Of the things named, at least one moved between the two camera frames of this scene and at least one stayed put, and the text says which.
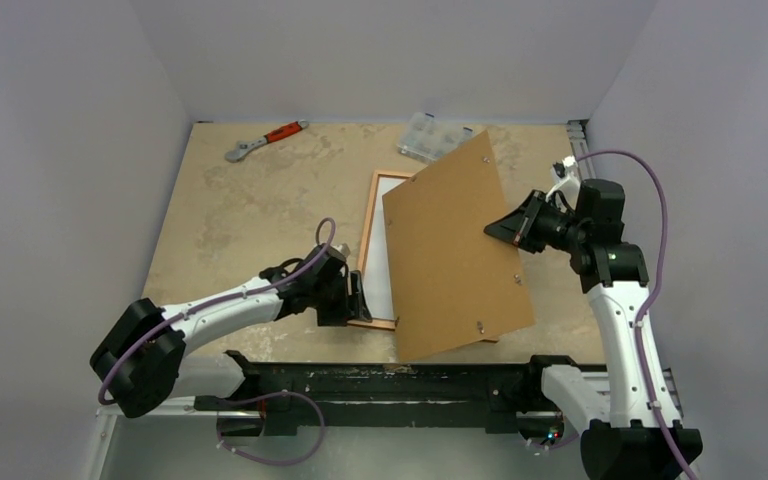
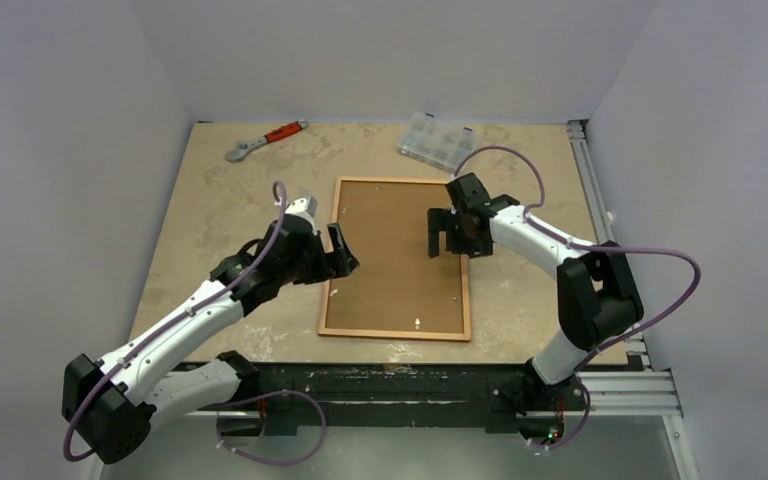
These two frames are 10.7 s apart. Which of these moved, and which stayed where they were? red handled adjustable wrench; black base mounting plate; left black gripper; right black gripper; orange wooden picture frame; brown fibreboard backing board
Moved: right black gripper; left black gripper; brown fibreboard backing board; orange wooden picture frame
Stayed: black base mounting plate; red handled adjustable wrench
